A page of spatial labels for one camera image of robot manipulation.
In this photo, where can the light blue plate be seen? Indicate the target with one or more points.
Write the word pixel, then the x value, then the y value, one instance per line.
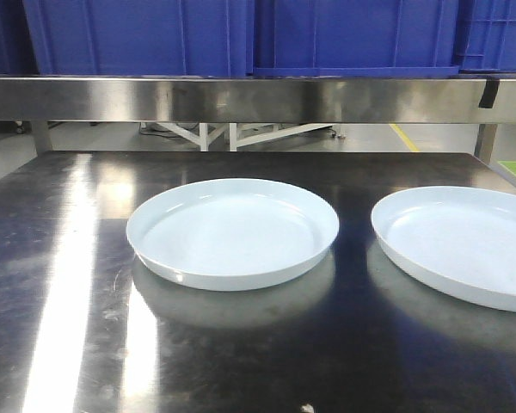
pixel 232 234
pixel 460 241

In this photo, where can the blue crate, centre right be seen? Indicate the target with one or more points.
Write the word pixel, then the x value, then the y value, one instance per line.
pixel 355 38

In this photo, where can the large blue plastic crate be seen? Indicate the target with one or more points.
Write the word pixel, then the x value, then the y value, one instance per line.
pixel 141 38

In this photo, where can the black tape strip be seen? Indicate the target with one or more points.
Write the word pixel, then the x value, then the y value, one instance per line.
pixel 489 93

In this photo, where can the blue ribbed crate, far right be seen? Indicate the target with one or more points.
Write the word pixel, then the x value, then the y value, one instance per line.
pixel 485 38

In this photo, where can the blue crate, far left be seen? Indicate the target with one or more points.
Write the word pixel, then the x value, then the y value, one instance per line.
pixel 16 50

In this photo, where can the white metal frame background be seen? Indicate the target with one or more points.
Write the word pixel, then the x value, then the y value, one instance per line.
pixel 236 135

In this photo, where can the steel shelf post left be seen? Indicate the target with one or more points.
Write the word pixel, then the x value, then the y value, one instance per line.
pixel 42 138

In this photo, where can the steel shelf post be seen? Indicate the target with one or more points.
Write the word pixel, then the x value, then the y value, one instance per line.
pixel 485 141
pixel 42 138

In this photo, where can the steel shelf post right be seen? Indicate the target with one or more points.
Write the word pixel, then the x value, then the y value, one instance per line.
pixel 485 141

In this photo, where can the stainless steel shelf rail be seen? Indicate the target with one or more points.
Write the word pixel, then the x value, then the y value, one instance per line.
pixel 278 100

